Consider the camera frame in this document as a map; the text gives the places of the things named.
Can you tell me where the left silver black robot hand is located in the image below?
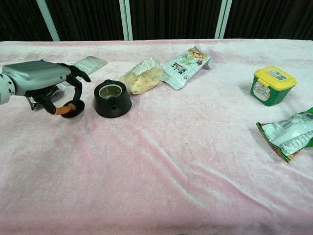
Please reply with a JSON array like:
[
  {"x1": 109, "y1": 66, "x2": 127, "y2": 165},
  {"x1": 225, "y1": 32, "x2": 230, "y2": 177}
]
[{"x1": 1, "y1": 60, "x2": 91, "y2": 116}]

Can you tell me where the black round teapot lid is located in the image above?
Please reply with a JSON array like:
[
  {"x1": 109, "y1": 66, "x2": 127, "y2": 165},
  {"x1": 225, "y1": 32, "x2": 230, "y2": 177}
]
[{"x1": 62, "y1": 101, "x2": 86, "y2": 119}]

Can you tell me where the black teapot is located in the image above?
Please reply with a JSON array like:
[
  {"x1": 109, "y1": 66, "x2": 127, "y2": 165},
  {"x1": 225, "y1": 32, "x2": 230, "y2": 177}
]
[{"x1": 94, "y1": 79, "x2": 133, "y2": 119}]

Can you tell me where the green tub with yellow lid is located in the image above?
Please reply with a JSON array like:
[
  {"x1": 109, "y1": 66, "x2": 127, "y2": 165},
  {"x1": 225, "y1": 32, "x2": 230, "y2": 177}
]
[{"x1": 250, "y1": 65, "x2": 298, "y2": 107}]

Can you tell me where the black shiny snack wrapper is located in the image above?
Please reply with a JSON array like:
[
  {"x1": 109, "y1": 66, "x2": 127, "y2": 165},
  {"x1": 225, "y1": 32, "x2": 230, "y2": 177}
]
[{"x1": 27, "y1": 85, "x2": 59, "y2": 111}]

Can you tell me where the clear bag of yellow snacks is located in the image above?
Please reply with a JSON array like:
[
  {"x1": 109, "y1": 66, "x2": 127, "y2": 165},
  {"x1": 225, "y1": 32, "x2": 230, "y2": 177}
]
[{"x1": 119, "y1": 56, "x2": 164, "y2": 95}]

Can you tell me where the pink plush tablecloth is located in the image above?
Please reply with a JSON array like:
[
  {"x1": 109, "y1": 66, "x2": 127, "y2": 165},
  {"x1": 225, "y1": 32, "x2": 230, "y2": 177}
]
[{"x1": 0, "y1": 38, "x2": 313, "y2": 235}]

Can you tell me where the white green snack packet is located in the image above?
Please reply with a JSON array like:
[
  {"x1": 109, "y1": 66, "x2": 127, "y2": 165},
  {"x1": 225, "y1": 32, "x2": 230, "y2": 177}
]
[{"x1": 159, "y1": 45, "x2": 214, "y2": 91}]

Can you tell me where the green silver crumpled snack bag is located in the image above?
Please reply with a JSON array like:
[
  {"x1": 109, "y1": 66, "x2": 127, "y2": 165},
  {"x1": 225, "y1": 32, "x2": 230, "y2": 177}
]
[{"x1": 256, "y1": 107, "x2": 313, "y2": 163}]

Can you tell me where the white slanted frame post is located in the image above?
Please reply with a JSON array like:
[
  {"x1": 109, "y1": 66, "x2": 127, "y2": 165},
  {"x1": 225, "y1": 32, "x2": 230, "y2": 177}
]
[
  {"x1": 214, "y1": 0, "x2": 233, "y2": 39},
  {"x1": 36, "y1": 0, "x2": 61, "y2": 42}
]

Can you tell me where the white vertical frame post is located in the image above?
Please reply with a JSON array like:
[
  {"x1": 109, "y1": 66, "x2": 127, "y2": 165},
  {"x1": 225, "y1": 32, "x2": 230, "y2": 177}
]
[{"x1": 119, "y1": 0, "x2": 134, "y2": 41}]

